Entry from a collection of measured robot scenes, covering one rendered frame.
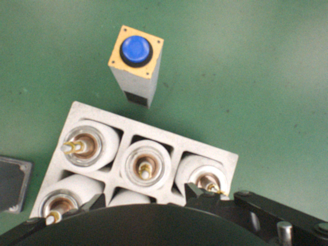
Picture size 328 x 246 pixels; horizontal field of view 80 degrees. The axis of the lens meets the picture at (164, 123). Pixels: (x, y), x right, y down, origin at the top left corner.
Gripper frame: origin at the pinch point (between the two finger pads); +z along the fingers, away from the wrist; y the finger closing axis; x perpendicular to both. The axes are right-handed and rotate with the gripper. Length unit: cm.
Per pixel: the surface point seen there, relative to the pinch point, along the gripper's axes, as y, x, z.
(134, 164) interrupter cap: -2.3, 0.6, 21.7
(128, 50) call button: -1.1, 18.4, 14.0
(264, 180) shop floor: 37, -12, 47
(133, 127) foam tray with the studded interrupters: -2.5, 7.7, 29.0
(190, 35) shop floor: 18, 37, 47
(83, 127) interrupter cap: -10.8, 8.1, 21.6
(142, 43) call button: 1.2, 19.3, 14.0
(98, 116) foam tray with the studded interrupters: -9.6, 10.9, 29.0
